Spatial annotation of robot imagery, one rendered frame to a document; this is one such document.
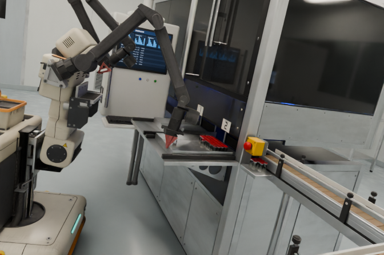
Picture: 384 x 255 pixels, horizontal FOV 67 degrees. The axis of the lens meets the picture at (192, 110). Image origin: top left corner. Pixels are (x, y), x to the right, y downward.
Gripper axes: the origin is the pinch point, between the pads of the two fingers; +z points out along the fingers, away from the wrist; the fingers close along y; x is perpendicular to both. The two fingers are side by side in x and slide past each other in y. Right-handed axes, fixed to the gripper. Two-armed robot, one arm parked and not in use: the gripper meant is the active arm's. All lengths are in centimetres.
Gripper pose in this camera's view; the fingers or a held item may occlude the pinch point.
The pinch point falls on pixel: (167, 146)
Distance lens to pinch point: 143.0
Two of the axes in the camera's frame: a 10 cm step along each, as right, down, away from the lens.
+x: -3.7, -2.5, 8.9
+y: 8.7, 2.5, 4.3
